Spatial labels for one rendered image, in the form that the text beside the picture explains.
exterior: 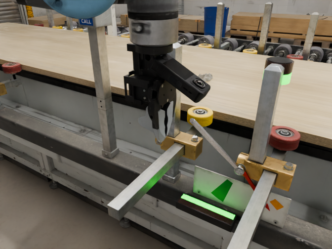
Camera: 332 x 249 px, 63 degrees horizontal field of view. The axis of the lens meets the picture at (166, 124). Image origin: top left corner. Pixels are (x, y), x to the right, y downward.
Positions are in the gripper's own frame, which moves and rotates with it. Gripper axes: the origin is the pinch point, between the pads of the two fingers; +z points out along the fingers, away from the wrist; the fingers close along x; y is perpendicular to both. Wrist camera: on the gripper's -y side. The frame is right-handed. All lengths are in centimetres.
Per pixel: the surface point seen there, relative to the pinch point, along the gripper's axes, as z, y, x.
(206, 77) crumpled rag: 5, 13, -56
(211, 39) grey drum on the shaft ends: 13, 56, -169
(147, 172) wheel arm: 10.8, 4.3, 0.7
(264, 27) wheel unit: -6, 7, -124
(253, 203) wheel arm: 10.5, -20.7, -1.3
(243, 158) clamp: 9.9, -14.4, -15.3
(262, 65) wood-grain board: 7, -1, -90
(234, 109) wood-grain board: 6.6, -5.2, -35.6
